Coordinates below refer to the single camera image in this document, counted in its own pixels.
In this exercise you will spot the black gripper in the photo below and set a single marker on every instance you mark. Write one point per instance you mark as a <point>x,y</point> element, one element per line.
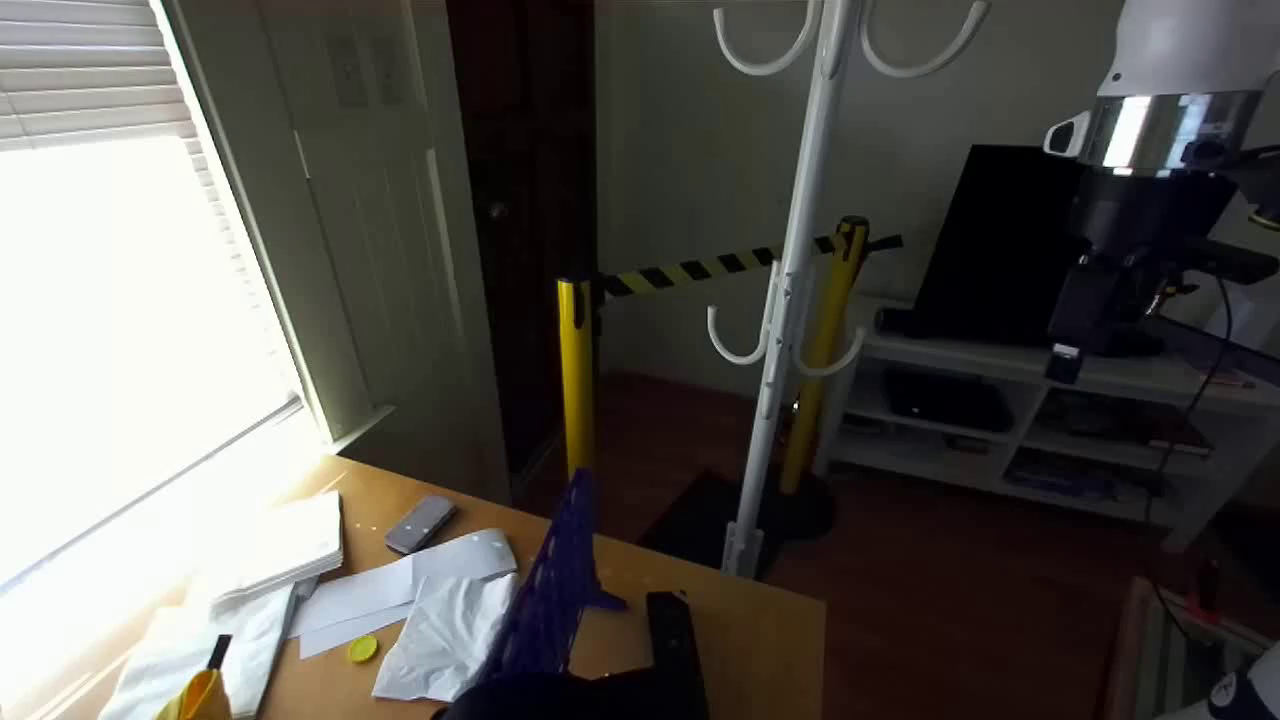
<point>1134,236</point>

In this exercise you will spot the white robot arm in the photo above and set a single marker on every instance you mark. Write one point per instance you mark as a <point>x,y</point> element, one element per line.
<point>1162,155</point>

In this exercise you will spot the yellow bottle cap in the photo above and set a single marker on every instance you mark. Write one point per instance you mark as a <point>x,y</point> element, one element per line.
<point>361,649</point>

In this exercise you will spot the black monitor screen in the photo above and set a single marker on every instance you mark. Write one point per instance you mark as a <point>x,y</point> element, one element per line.
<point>1007,244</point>

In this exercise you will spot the white shelf unit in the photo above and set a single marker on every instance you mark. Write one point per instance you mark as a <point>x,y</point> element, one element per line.
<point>1152,442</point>

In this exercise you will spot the white coat rack stand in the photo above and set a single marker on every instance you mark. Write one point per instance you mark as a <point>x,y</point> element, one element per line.
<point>830,33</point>

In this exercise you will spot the black yellow striped barrier tape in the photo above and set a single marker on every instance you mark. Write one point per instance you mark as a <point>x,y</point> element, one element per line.
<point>683,275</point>

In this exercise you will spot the purple plastic basket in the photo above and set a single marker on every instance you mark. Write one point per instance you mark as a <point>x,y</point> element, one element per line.
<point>559,588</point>

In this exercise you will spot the grey phone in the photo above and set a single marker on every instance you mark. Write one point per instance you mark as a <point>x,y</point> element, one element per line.
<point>421,524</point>

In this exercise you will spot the white paper sheets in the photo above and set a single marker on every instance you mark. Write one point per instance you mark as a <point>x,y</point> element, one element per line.
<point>446,600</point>

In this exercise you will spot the white cupboard door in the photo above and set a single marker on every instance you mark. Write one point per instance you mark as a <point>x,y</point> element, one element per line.
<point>340,133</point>

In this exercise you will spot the white notebook stack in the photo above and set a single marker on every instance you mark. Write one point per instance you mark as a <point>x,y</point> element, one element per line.
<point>293,540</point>

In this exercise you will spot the white cloth on table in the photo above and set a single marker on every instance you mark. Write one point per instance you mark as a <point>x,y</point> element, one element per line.
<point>183,643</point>

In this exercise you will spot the white window blind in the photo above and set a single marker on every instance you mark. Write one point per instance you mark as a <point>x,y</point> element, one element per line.
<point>85,69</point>

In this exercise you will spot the yellow stanchion post far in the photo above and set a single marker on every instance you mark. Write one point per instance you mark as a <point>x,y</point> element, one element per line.
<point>820,350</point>

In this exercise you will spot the yellow stanchion post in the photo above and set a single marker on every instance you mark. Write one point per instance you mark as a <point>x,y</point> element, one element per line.
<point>575,324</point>
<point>820,350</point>

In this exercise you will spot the yellow stanchion post near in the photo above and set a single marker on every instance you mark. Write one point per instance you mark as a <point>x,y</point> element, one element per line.
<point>575,324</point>

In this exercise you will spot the yellow handled tool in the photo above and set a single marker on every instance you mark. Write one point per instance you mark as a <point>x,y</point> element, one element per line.
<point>200,699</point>

